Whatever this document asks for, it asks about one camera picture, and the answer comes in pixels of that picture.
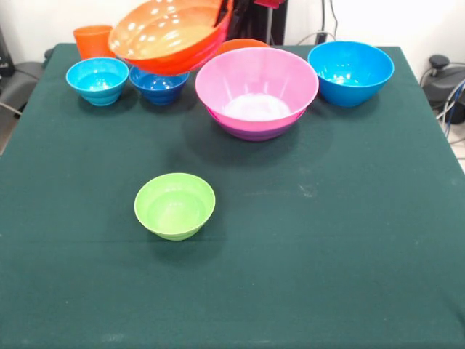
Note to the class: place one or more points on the purple bowl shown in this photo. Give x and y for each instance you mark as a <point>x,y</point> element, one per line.
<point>258,135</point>

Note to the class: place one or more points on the grey wheeled floor base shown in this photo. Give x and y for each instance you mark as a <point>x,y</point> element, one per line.
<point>445,78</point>
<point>22,81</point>

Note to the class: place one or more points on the orange cup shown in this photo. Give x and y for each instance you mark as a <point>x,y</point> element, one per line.
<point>91,41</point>

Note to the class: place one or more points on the small green bowl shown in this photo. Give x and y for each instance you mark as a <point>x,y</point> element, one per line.
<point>174,207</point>

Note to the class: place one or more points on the large pink bowl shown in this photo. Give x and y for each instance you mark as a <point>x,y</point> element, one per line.
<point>254,80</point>

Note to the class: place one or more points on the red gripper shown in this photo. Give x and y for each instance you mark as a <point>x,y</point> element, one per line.
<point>269,3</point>

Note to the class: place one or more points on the small dark blue bowl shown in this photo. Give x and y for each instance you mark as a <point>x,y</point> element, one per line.
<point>160,89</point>

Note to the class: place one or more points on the wide orange bowl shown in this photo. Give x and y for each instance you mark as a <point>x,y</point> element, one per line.
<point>163,40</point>

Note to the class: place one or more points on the medium blue bowl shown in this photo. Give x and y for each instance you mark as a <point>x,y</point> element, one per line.
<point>350,74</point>

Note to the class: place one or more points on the small light blue bowl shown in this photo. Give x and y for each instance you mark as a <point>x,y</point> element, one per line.
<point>97,81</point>

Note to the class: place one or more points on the small deep orange bowl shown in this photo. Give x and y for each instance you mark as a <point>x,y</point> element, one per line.
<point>243,45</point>

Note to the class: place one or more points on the dark green tablecloth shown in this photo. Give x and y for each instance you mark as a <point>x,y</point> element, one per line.
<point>232,291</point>

